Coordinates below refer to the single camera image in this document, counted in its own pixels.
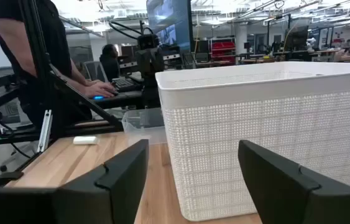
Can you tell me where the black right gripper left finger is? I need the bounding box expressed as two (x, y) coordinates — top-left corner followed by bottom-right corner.
(53, 139), (150, 224)

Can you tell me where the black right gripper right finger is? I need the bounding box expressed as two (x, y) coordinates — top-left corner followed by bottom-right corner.
(237, 139), (350, 224)

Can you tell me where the white medicine tube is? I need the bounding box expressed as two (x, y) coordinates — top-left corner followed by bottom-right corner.
(73, 136), (99, 146)

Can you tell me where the black keyboard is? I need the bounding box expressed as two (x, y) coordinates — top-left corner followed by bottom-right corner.
(112, 77), (139, 93)

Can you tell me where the person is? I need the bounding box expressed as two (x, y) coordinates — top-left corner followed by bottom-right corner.
(99, 44), (121, 82)
(0, 0), (117, 127)

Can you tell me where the dark operator desk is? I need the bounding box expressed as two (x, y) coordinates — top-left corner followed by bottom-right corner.
(93, 90), (145, 110)

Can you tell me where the large monitor screen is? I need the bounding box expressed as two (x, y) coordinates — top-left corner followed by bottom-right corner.
(145, 0), (195, 52)

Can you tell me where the person's hand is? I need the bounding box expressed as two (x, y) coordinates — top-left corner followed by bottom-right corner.
(83, 80), (117, 99)

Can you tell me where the clear plastic container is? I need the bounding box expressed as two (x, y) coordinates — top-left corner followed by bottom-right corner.
(121, 108), (168, 146)

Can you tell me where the black computer mouse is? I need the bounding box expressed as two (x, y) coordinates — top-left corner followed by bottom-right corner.
(92, 90), (119, 101)

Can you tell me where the white perforated plastic basket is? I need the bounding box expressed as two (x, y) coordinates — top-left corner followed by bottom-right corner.
(155, 61), (350, 222)

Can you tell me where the red bin shelf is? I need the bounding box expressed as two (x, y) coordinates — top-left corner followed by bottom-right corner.
(209, 37), (237, 65)

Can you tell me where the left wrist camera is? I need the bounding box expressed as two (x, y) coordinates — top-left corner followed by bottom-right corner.
(137, 33), (160, 50)

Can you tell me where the black aluminium table frame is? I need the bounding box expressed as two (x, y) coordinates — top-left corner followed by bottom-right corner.
(0, 0), (124, 188)

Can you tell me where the silver metal bracket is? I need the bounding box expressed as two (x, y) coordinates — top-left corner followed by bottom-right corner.
(37, 109), (53, 153)

